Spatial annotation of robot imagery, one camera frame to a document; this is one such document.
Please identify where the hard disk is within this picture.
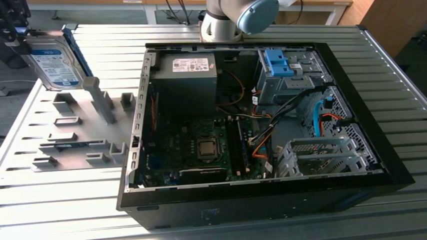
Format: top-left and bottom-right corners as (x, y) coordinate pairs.
(14, 26), (95, 91)

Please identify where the silver disk bay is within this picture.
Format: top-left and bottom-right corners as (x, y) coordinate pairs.
(275, 136), (371, 178)

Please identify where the grey parts rack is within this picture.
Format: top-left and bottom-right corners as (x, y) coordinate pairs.
(30, 76), (137, 174)

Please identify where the grey power supply unit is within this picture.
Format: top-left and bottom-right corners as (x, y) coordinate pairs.
(155, 52), (220, 111)

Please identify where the green motherboard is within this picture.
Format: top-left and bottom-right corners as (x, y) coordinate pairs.
(143, 117), (268, 187)

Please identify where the silver CPU in socket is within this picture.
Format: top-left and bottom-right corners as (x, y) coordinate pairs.
(199, 141), (217, 155)

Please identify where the blue plastic drive latch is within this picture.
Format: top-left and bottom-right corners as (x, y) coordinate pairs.
(264, 49), (295, 77)

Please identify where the black graphics card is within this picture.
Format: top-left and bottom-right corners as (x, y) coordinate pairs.
(177, 167), (228, 185)

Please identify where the black RAM stick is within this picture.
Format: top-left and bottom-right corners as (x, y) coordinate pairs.
(235, 119), (251, 173)

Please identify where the grey metal drive cage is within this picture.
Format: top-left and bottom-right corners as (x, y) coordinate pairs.
(256, 48), (335, 106)

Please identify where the white-legged wooden desk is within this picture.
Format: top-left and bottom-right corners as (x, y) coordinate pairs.
(28, 0), (355, 26)

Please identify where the black open PC case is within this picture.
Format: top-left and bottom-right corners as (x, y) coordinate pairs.
(115, 41), (416, 230)

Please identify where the wooden cabinet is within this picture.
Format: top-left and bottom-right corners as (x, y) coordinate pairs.
(339, 0), (427, 58)

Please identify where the white floor cable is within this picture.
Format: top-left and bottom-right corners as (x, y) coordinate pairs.
(0, 79), (36, 85)

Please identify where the yellow wire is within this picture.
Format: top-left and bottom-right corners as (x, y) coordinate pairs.
(217, 71), (247, 108)

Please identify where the black cable bundle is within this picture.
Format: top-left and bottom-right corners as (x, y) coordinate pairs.
(265, 86), (327, 128)

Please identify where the orange wire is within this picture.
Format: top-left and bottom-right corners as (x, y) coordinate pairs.
(319, 113), (344, 137)
(251, 142), (268, 159)

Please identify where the blue wire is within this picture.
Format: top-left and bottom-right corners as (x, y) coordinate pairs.
(312, 98), (329, 138)

